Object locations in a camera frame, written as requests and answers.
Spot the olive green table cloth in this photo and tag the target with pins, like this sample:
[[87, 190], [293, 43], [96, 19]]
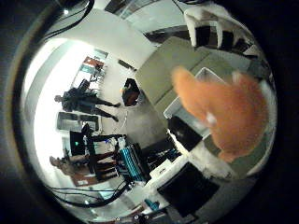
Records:
[[162, 71]]

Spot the seated person at desk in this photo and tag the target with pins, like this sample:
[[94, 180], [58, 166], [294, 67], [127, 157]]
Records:
[[67, 165]]

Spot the black computer monitor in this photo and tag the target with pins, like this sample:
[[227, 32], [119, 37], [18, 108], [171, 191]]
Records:
[[76, 143]]

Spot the grey plastic container bin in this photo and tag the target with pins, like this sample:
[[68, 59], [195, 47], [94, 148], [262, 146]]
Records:
[[187, 119]]

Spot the black metal frame stand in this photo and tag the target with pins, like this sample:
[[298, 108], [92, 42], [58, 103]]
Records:
[[93, 146]]

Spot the black bag on floor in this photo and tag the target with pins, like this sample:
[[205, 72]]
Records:
[[130, 91]]

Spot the white framed dark panel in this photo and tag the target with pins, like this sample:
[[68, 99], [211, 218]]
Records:
[[73, 121]]

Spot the standing person in dark clothes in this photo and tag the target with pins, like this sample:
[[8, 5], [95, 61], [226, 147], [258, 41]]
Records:
[[82, 101]]

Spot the orange teddy bear white hat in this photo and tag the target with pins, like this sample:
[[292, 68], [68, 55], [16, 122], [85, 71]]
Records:
[[230, 112]]

